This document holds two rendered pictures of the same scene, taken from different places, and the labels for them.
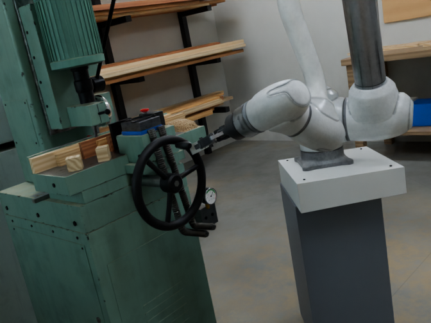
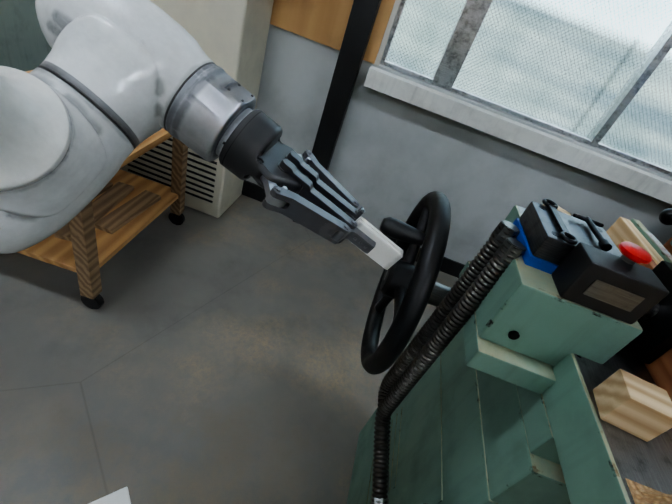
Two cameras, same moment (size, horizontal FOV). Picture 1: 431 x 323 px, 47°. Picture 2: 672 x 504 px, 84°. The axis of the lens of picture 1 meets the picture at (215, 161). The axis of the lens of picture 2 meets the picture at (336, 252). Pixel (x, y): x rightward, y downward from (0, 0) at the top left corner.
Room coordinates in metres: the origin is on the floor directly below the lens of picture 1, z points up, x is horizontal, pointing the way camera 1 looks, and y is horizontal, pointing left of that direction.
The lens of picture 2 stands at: (1.70, -0.26, 1.15)
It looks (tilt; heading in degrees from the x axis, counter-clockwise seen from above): 36 degrees down; 135
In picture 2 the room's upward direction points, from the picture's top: 21 degrees clockwise
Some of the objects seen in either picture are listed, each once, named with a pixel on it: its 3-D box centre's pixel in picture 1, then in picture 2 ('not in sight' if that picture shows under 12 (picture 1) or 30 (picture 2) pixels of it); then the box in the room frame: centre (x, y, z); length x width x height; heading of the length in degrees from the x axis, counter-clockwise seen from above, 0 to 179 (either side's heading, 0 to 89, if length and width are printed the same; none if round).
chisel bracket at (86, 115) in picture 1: (88, 116); not in sight; (1.70, 0.40, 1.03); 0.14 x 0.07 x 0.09; 45
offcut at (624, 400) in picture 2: not in sight; (633, 404); (1.73, 0.15, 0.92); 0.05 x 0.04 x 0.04; 38
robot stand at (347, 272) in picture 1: (335, 258); not in sight; (1.75, -0.39, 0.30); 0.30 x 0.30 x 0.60; 0
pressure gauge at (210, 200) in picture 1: (208, 198); not in sight; (1.72, 0.05, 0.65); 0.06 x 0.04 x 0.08; 135
